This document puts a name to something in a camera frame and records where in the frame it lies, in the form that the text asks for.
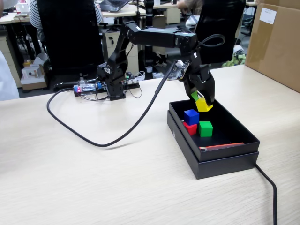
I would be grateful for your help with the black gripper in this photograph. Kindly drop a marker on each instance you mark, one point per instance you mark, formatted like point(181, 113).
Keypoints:
point(198, 75)

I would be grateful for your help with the yellow wooden cube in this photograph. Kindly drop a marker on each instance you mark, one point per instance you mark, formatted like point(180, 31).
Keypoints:
point(202, 105)

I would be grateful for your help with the blue wooden cube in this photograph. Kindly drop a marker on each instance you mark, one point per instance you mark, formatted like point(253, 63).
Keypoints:
point(191, 117)

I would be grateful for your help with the green wooden cube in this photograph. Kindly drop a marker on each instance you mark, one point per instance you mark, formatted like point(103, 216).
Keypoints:
point(205, 130)

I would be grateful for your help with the red wooden cube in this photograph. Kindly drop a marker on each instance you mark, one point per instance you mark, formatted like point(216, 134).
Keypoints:
point(191, 129)

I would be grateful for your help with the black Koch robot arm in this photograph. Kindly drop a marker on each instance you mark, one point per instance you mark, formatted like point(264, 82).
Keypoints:
point(154, 37)

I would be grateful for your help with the black cardboard box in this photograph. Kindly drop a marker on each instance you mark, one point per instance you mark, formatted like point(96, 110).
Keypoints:
point(234, 124)

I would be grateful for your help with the black box lid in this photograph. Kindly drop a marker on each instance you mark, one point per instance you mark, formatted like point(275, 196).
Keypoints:
point(225, 167)

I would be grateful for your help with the large brown cardboard box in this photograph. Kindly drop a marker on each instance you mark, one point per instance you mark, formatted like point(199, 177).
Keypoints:
point(274, 47)

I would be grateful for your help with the white cardboard box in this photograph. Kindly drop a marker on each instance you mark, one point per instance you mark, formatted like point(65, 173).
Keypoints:
point(32, 73)

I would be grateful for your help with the green toy pile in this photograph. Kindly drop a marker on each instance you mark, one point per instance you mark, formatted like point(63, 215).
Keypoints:
point(234, 62)

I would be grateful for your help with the black and white floor item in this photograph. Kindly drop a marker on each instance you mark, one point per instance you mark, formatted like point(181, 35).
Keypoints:
point(161, 61)

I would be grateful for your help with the red pencil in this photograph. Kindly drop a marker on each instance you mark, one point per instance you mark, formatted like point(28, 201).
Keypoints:
point(225, 146)

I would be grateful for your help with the black pole with white bands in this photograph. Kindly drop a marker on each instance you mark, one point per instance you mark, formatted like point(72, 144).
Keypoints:
point(148, 55)

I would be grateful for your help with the glossy black office chair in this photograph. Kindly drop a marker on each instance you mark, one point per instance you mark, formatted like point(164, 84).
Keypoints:
point(222, 23)

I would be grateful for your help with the seated person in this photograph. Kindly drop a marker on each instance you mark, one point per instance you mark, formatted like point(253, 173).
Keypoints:
point(192, 20)

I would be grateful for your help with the beige drawer cabinet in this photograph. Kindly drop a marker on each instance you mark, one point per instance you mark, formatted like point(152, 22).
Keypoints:
point(173, 16)
point(7, 47)
point(133, 58)

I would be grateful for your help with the light wooden desk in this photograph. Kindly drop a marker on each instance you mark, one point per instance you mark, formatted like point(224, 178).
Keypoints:
point(131, 10)

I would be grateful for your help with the controller circuit board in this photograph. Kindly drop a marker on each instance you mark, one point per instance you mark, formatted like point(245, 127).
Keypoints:
point(86, 87)

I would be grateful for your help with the black laptop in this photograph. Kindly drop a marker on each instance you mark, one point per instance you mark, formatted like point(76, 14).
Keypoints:
point(112, 4)

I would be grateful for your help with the wide black office chair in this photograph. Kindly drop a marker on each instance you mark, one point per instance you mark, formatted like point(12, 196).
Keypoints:
point(70, 35)

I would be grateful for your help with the person in striped shirt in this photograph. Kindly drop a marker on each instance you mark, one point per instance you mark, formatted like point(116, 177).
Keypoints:
point(35, 14)

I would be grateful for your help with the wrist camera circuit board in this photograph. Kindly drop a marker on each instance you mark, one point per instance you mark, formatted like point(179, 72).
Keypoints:
point(178, 71)

